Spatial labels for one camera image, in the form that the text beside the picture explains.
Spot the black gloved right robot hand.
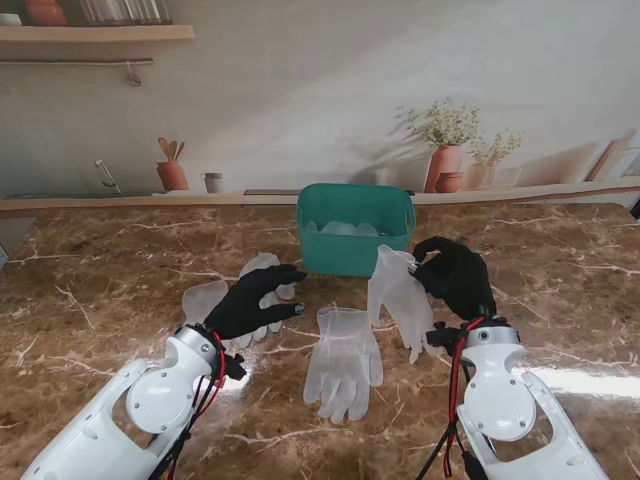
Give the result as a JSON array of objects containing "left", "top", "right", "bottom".
[{"left": 410, "top": 235, "right": 498, "bottom": 322}]

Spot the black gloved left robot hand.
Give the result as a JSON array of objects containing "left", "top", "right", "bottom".
[{"left": 204, "top": 264, "right": 308, "bottom": 342}]

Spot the green plastic basket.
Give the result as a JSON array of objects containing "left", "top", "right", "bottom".
[{"left": 295, "top": 183, "right": 418, "bottom": 280}]

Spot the printed kitchen scene backdrop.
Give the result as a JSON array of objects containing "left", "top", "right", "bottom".
[{"left": 0, "top": 0, "right": 640, "bottom": 221}]

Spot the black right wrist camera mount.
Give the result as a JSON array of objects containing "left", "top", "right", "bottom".
[{"left": 425, "top": 321, "right": 462, "bottom": 358}]

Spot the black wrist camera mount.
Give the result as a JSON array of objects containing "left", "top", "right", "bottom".
[
  {"left": 223, "top": 352, "right": 247, "bottom": 382},
  {"left": 425, "top": 321, "right": 462, "bottom": 358}
]

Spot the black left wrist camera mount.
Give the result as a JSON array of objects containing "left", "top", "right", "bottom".
[{"left": 223, "top": 352, "right": 247, "bottom": 382}]

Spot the red black left arm cable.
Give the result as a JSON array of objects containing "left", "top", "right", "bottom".
[{"left": 147, "top": 328, "right": 227, "bottom": 480}]

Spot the red black arm cable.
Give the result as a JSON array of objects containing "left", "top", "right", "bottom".
[
  {"left": 147, "top": 328, "right": 227, "bottom": 480},
  {"left": 416, "top": 314, "right": 487, "bottom": 480}
]

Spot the red black right arm cable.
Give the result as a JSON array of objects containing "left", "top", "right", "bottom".
[{"left": 416, "top": 314, "right": 487, "bottom": 480}]

